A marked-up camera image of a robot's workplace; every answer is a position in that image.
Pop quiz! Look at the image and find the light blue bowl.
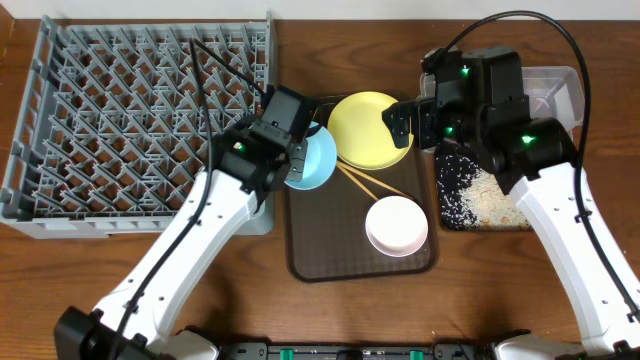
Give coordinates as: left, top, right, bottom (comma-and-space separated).
285, 121, 337, 190

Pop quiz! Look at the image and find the rice food waste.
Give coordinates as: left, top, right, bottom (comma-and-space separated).
439, 154, 532, 230

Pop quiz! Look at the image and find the yellow plate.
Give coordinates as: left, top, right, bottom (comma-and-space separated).
327, 91, 413, 170

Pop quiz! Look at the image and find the pink bowl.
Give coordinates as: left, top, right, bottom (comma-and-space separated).
364, 196, 429, 258

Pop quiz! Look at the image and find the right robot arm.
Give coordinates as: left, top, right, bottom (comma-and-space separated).
382, 47, 639, 359

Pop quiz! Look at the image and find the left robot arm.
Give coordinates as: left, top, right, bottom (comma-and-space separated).
54, 86, 317, 359

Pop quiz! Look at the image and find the black waste tray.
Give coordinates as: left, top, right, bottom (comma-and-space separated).
433, 141, 534, 232

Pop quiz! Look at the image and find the grey dishwasher rack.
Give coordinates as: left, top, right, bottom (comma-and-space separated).
1, 17, 277, 239

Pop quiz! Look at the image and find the wooden chopstick lower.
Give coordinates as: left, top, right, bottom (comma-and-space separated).
336, 161, 410, 198

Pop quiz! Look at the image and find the wooden chopstick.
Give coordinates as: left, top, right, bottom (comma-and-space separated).
336, 161, 410, 198
337, 163, 379, 201

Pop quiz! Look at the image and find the wooden chopstick upper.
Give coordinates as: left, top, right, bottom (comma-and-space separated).
337, 163, 379, 201

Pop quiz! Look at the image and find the brown serving tray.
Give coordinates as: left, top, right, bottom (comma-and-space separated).
278, 90, 439, 282

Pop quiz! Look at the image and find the clear plastic bin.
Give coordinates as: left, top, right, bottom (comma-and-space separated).
416, 66, 584, 139

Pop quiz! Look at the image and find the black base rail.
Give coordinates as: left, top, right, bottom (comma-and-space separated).
179, 327, 566, 360

